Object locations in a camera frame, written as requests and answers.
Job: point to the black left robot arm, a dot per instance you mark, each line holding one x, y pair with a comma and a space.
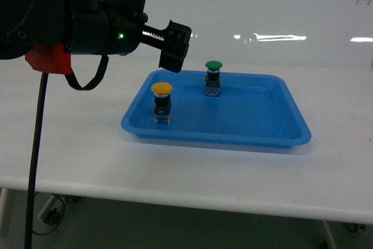
88, 27

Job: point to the white whiteboard panel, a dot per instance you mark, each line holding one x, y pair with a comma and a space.
311, 33

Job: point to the green mushroom push button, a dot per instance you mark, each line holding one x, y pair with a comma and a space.
212, 78

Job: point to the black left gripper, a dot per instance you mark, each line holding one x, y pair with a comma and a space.
130, 29

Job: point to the black caster wheel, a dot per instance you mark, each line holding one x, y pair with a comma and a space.
53, 217

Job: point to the yellow mushroom push button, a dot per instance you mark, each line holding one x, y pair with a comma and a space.
162, 99

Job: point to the blue plastic tray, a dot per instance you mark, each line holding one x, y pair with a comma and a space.
252, 109

